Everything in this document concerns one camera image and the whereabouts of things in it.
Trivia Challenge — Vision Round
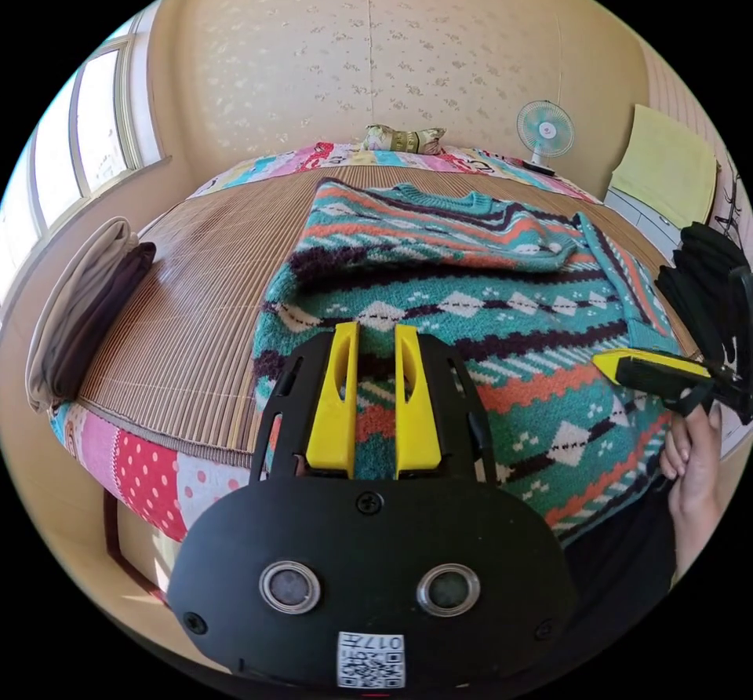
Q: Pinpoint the person's body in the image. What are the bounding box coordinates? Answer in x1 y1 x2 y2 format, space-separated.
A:
547 473 678 700

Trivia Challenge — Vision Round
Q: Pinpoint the bed with woven mat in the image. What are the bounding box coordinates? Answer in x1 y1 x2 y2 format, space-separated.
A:
49 142 702 604

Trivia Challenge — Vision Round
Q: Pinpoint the teal patterned sweater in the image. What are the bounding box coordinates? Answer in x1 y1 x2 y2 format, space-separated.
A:
251 177 688 549

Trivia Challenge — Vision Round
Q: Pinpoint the green patterned pillow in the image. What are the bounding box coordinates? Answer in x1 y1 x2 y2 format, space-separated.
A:
359 123 448 155

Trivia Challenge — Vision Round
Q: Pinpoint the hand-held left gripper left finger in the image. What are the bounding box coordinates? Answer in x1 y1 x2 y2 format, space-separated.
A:
305 320 361 472

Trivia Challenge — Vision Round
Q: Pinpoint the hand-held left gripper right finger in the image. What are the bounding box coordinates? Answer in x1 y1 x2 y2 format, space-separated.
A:
394 323 443 475

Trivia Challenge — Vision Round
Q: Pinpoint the white cupboard with yellow cloth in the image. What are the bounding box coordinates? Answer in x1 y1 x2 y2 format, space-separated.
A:
603 103 720 257

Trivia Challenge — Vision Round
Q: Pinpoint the white and teal fan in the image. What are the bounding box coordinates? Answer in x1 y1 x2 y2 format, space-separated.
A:
515 100 575 177

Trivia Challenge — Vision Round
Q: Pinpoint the person's right hand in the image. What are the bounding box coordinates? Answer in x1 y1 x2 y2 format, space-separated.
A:
658 403 725 517

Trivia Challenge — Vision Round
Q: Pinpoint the person's right forearm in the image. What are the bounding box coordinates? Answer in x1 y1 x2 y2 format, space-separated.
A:
670 509 722 586

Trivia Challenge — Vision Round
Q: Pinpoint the window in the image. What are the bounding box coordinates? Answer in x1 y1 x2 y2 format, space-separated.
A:
0 8 173 307

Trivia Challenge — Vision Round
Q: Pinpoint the pile of clothes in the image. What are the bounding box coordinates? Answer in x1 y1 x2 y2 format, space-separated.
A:
25 216 158 414

